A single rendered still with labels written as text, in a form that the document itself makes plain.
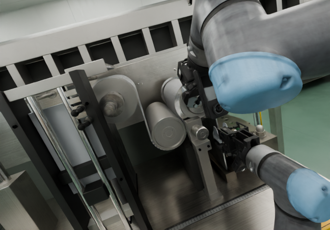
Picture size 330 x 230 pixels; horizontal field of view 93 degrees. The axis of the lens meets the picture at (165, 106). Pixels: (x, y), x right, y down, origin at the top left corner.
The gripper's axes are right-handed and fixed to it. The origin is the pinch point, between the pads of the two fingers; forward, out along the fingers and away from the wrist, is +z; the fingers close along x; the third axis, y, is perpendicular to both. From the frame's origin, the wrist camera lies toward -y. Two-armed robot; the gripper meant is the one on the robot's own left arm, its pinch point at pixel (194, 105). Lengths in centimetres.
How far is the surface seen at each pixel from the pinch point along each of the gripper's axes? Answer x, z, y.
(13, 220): 70, 21, -10
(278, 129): -81, 80, -15
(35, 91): 33.9, -17.8, 7.6
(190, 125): 2.8, 4.1, -4.4
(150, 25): -0.9, 7.6, 48.9
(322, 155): -148, 132, -54
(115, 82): 20.4, -5.0, 13.4
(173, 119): 7.1, 5.5, -0.1
